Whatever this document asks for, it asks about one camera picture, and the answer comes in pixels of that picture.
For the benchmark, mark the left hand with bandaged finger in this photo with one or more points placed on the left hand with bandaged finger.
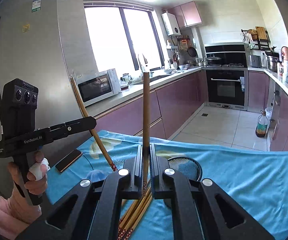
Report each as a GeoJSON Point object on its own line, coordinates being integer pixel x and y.
{"type": "Point", "coordinates": [34, 186]}

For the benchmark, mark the purple kitchen base cabinets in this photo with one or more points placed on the purple kitchen base cabinets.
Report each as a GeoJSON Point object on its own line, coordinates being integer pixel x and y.
{"type": "Point", "coordinates": [178, 112]}

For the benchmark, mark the black wall shelf rack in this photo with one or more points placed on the black wall shelf rack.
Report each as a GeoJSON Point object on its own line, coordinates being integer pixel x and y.
{"type": "Point", "coordinates": [257, 38]}

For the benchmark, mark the bamboo chopstick bundle right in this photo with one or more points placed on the bamboo chopstick bundle right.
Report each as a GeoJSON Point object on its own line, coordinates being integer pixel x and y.
{"type": "Point", "coordinates": [139, 217]}

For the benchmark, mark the built-in black oven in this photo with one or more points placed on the built-in black oven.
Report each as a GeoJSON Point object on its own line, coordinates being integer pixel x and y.
{"type": "Point", "coordinates": [227, 87]}

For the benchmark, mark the pink kettle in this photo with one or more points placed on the pink kettle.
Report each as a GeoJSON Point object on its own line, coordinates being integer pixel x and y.
{"type": "Point", "coordinates": [284, 51]}

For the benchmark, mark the pink wall cabinet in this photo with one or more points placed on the pink wall cabinet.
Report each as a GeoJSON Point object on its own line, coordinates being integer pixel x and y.
{"type": "Point", "coordinates": [187, 14]}

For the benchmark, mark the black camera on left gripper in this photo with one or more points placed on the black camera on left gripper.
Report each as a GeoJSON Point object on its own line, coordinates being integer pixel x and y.
{"type": "Point", "coordinates": [19, 103]}

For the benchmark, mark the blue floral tablecloth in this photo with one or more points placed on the blue floral tablecloth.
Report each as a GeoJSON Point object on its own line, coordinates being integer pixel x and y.
{"type": "Point", "coordinates": [257, 181]}

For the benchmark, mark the kitchen window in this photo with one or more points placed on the kitchen window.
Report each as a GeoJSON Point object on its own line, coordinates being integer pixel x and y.
{"type": "Point", "coordinates": [124, 38]}

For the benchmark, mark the black wok on stove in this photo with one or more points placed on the black wok on stove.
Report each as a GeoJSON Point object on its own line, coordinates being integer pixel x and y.
{"type": "Point", "coordinates": [213, 60]}

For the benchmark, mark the white microwave oven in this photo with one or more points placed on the white microwave oven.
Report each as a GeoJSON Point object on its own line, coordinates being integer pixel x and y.
{"type": "Point", "coordinates": [97, 86]}

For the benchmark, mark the steel stock pot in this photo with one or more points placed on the steel stock pot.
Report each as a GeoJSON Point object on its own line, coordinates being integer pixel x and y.
{"type": "Point", "coordinates": [272, 60]}

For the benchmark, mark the white water heater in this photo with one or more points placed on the white water heater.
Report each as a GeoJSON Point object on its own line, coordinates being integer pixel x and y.
{"type": "Point", "coordinates": [171, 24]}

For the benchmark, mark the cooking oil bottle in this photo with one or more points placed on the cooking oil bottle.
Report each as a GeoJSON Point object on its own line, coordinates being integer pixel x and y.
{"type": "Point", "coordinates": [262, 125]}

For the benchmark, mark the black smartphone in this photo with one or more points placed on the black smartphone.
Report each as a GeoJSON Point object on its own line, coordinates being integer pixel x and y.
{"type": "Point", "coordinates": [68, 160]}

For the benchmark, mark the bamboo chopstick bundle leftmost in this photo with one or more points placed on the bamboo chopstick bundle leftmost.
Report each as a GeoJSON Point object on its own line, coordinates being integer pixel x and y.
{"type": "Point", "coordinates": [132, 212]}

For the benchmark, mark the pink sleeve left forearm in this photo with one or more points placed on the pink sleeve left forearm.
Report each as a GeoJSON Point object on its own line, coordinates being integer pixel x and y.
{"type": "Point", "coordinates": [16, 215]}

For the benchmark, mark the bamboo chopstick bundle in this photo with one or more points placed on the bamboo chopstick bundle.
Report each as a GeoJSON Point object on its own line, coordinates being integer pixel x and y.
{"type": "Point", "coordinates": [139, 217]}
{"type": "Point", "coordinates": [132, 212]}
{"type": "Point", "coordinates": [122, 234]}

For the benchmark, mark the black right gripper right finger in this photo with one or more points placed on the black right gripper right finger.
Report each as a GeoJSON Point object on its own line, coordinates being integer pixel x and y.
{"type": "Point", "coordinates": [201, 209]}

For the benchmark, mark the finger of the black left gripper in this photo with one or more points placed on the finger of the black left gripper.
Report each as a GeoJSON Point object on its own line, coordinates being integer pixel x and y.
{"type": "Point", "coordinates": [63, 130]}

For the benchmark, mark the silver refrigerator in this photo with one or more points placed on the silver refrigerator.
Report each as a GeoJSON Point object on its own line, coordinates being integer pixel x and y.
{"type": "Point", "coordinates": [42, 48]}

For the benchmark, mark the bamboo chopstick bundle middle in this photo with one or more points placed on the bamboo chopstick bundle middle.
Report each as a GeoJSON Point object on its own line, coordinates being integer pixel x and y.
{"type": "Point", "coordinates": [122, 234]}

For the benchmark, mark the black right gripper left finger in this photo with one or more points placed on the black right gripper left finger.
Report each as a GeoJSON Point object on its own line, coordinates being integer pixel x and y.
{"type": "Point", "coordinates": [91, 210]}

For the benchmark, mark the black mesh utensil holder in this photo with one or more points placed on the black mesh utensil holder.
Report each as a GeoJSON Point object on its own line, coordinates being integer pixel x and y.
{"type": "Point", "coordinates": [187, 166]}

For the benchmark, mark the black range hood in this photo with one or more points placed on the black range hood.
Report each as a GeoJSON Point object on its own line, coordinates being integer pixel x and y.
{"type": "Point", "coordinates": [232, 54]}

